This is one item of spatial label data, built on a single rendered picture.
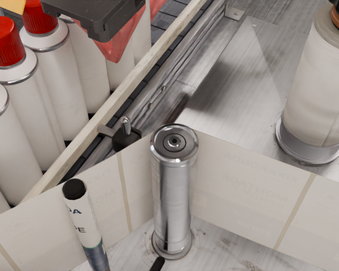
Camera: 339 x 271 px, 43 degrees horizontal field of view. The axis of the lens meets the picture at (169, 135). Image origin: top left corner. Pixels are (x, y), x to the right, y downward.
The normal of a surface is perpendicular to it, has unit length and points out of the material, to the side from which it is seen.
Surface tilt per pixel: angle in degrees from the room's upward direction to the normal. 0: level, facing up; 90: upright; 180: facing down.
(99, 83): 90
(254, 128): 0
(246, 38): 0
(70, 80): 90
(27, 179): 90
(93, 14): 1
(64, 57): 90
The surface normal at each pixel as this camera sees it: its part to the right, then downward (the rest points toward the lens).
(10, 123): 0.95, 0.25
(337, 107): -0.18, 0.78
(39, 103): 0.85, 0.43
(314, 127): -0.45, 0.69
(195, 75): 0.00, -0.60
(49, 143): 0.68, 0.59
